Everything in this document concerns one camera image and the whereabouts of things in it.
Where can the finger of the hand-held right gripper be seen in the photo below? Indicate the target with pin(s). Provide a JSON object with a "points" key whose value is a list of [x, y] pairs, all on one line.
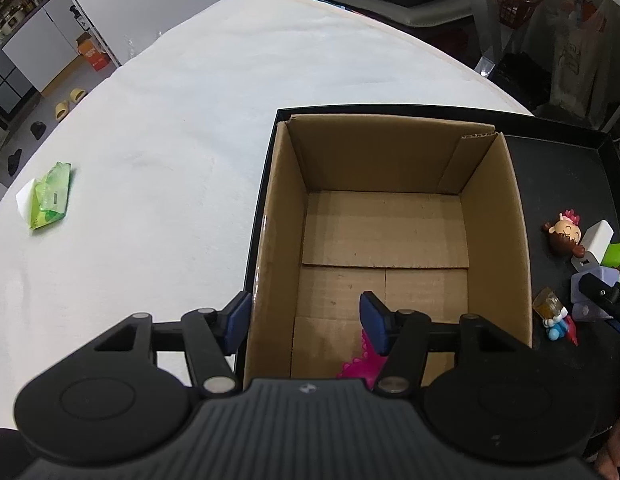
{"points": [[605, 295]]}

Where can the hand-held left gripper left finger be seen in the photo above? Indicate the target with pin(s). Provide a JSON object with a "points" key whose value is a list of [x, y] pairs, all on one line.
{"points": [[238, 317]]}

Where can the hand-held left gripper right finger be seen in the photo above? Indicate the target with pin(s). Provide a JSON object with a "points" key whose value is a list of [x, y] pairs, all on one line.
{"points": [[372, 317]]}

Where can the purple box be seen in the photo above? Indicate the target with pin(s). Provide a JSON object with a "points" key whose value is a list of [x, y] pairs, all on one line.
{"points": [[587, 305]]}

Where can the pink toy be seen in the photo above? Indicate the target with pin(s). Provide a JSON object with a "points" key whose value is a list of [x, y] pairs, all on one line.
{"points": [[362, 366]]}

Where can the blue figurine with bottle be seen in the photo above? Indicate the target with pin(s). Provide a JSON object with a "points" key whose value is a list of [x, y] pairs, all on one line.
{"points": [[552, 312]]}

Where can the white charger adapter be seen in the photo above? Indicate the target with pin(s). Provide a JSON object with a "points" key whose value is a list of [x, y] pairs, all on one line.
{"points": [[597, 240]]}

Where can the brown cardboard box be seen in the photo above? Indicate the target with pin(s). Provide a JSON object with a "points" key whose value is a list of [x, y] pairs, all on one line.
{"points": [[385, 230]]}

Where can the black tray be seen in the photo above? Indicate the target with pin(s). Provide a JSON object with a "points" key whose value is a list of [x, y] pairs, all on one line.
{"points": [[555, 175]]}

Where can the person's right hand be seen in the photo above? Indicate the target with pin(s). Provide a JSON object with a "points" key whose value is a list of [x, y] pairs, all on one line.
{"points": [[614, 452]]}

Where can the cartoon doll figure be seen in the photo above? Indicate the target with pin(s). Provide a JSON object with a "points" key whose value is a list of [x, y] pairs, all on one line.
{"points": [[565, 235]]}

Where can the green tissue packet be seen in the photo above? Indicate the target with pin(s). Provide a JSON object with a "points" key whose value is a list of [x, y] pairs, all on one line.
{"points": [[50, 195]]}

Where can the white tote bag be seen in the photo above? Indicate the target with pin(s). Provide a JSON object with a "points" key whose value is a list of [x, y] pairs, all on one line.
{"points": [[577, 60]]}

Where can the yellow slipper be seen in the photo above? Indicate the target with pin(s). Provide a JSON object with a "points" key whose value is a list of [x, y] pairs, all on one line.
{"points": [[62, 111], [78, 95]]}

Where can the black shoe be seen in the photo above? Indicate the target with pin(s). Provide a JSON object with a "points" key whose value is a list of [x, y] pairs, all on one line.
{"points": [[38, 130], [15, 161]]}

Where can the orange cardboard box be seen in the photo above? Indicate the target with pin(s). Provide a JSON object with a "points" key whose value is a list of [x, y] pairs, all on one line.
{"points": [[92, 52]]}

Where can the white table leg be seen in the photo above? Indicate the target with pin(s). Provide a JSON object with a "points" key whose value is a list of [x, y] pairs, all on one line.
{"points": [[485, 15]]}

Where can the white cabinet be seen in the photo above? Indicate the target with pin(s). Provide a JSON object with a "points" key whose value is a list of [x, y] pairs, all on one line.
{"points": [[45, 45]]}

